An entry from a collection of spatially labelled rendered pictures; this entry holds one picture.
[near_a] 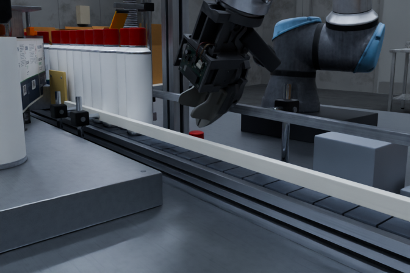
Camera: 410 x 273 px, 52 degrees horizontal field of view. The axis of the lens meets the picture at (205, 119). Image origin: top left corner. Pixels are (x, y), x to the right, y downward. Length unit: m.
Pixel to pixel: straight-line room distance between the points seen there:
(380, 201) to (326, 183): 0.06
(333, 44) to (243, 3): 0.51
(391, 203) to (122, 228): 0.31
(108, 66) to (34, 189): 0.39
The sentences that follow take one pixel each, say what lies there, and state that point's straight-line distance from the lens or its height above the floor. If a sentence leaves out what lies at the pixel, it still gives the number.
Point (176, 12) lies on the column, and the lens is 0.96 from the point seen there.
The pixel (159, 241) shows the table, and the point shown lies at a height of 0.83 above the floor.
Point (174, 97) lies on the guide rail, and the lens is 0.80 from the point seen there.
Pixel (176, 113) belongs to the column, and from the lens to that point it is 0.97.
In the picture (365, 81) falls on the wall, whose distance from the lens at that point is 9.09.
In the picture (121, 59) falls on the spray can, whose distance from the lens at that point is 0.86.
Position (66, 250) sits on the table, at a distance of 0.52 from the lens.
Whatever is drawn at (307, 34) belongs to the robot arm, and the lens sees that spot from 1.06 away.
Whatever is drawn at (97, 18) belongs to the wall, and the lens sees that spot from 11.49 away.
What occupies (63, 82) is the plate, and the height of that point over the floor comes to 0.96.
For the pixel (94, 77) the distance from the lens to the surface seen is 0.95.
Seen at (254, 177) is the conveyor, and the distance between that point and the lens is 0.58.
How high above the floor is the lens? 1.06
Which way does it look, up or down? 11 degrees down
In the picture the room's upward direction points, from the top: straight up
